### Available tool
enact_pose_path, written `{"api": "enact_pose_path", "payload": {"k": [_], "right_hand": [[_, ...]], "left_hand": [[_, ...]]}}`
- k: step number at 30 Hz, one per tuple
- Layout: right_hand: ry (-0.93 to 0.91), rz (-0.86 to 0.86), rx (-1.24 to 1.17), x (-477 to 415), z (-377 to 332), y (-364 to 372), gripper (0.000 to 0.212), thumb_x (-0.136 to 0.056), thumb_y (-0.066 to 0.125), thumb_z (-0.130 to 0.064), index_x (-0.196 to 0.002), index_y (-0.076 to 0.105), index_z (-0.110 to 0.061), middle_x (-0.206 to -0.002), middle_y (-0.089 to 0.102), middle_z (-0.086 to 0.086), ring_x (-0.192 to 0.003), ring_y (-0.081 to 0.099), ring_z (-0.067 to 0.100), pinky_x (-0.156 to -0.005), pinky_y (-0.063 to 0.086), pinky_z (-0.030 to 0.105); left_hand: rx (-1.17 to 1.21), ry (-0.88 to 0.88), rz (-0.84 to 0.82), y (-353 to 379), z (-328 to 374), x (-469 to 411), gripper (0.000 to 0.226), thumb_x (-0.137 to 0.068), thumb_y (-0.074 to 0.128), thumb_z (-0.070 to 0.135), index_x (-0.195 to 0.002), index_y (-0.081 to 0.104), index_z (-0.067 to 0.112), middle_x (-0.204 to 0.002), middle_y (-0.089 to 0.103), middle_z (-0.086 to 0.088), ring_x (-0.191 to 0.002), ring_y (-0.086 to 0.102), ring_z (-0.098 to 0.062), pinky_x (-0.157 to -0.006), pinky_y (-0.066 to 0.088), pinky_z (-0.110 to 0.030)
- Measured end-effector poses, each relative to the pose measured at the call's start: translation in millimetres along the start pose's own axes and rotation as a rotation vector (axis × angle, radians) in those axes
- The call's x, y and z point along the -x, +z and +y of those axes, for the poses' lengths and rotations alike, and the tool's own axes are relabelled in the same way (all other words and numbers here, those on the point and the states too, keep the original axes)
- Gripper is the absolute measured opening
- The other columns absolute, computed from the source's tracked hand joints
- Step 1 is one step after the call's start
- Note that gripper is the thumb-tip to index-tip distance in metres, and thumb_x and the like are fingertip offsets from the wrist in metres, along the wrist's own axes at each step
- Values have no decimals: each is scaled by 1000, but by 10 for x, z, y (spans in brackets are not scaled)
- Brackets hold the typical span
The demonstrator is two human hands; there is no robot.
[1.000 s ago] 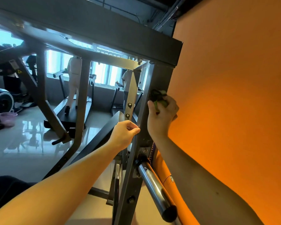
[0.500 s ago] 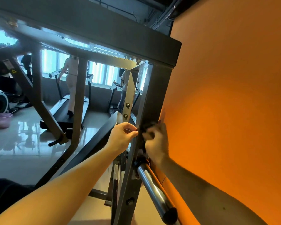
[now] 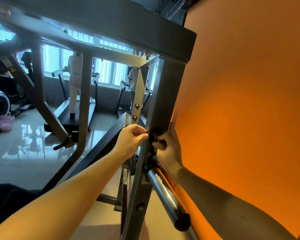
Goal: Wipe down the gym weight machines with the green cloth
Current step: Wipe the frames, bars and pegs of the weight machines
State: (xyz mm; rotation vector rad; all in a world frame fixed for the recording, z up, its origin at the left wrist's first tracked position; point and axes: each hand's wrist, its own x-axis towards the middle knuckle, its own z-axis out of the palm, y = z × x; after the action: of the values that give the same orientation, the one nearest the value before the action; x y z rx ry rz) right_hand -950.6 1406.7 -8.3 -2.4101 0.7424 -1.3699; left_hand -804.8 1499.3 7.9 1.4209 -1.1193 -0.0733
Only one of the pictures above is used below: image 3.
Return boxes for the person's right hand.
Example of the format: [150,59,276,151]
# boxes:
[152,128,184,179]

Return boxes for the person's left hand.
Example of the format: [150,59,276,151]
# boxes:
[112,124,150,161]

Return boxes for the grey steel gym machine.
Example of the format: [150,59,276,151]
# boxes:
[0,0,198,240]

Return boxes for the person's left forearm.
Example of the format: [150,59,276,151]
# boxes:
[0,152,126,240]

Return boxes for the person's right forearm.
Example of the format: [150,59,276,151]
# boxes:
[172,166,297,240]

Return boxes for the person's black trousers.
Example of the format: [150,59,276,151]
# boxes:
[0,183,42,231]

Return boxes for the black padded bench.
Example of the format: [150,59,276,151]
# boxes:
[65,112,129,184]

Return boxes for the black treadmill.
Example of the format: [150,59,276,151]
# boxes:
[115,80,154,116]
[43,67,100,136]

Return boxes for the chrome weight storage peg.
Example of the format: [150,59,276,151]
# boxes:
[144,165,192,232]

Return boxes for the large bright window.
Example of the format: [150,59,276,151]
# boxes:
[42,30,137,89]

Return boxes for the pink plastic bucket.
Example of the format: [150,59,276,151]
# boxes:
[0,115,16,132]

